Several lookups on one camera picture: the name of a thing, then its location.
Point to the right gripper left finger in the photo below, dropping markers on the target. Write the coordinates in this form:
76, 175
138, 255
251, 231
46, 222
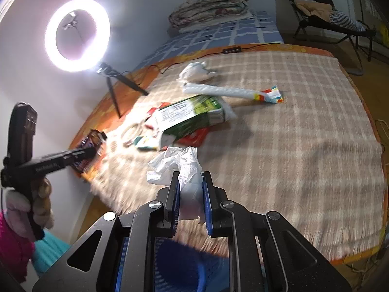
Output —
172, 205

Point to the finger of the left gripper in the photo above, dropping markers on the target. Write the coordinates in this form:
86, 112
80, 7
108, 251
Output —
91, 143
81, 163

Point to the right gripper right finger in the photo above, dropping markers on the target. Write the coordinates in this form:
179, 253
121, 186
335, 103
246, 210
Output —
211, 203

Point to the white tissue paper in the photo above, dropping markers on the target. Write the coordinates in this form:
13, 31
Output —
185, 162

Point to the green white snack bag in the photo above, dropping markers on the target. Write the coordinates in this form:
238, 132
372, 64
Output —
177, 120

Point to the long white colourful wrapper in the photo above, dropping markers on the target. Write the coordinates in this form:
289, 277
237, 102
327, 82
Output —
271, 95

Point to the white plastic bag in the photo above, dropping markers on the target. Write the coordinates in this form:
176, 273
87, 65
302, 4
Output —
196, 72

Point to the red cardboard box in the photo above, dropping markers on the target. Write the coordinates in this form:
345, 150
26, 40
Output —
194, 139

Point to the left gloved hand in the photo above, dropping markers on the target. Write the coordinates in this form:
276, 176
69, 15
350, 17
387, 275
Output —
18, 207

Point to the black tripod stand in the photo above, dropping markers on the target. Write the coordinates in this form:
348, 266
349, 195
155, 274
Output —
115, 80

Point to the pink sleeve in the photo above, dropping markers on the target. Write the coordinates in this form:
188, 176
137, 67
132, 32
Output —
15, 251

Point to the teal cloth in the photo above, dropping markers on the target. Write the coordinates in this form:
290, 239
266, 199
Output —
46, 252

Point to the beige plaid blanket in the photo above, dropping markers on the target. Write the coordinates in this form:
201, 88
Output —
314, 158

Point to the blue checked bed sheet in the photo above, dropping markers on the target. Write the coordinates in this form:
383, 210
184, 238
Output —
260, 28

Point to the orange floral bed sheet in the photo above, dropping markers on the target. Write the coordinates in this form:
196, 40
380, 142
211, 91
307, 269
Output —
118, 176

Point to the folded floral quilt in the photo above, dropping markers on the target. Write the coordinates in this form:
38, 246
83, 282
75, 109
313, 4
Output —
198, 11

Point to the clothes on chair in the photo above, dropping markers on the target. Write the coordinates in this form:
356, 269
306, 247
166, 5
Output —
314, 10

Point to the black folding chair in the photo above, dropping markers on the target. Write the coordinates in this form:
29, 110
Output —
351, 36

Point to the white ring light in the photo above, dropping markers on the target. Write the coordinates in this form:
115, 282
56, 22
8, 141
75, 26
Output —
77, 36

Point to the black inline cable remote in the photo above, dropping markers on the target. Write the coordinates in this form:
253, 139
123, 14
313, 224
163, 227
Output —
232, 50

